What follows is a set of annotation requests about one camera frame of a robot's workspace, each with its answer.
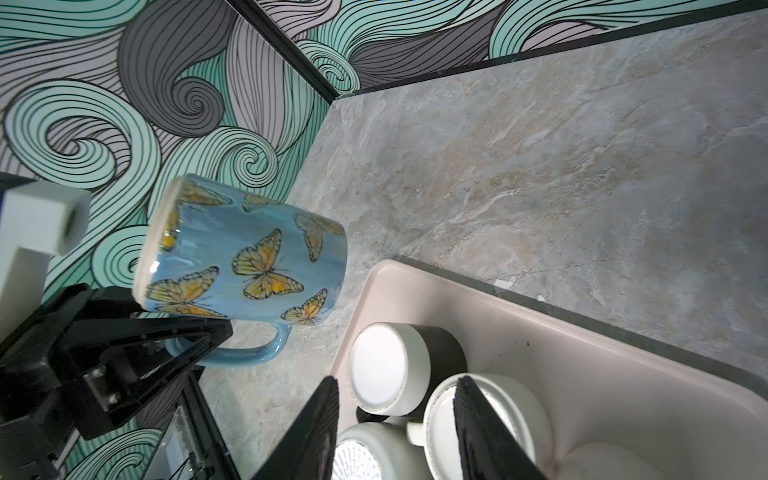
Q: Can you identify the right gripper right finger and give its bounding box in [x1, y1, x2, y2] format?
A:
[453, 375, 545, 480]

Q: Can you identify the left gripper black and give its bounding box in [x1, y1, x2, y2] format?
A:
[1, 284, 240, 479]

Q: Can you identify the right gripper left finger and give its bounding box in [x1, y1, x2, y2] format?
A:
[253, 376, 339, 479]

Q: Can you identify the white ribbed mug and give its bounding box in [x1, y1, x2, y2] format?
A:
[331, 423, 432, 479]

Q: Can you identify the blue butterfly mug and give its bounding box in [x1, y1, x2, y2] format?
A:
[132, 175, 348, 368]

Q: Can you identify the cream upside-down mug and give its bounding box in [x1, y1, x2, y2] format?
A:
[406, 373, 554, 479]

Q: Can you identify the pink upside-down mug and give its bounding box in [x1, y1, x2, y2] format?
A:
[555, 443, 665, 480]

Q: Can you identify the black white upside-down mug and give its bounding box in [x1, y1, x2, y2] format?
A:
[347, 322, 468, 423]

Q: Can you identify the pink tray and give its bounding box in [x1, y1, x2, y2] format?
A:
[330, 260, 767, 479]

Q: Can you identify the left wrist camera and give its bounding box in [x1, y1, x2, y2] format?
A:
[1, 174, 91, 339]

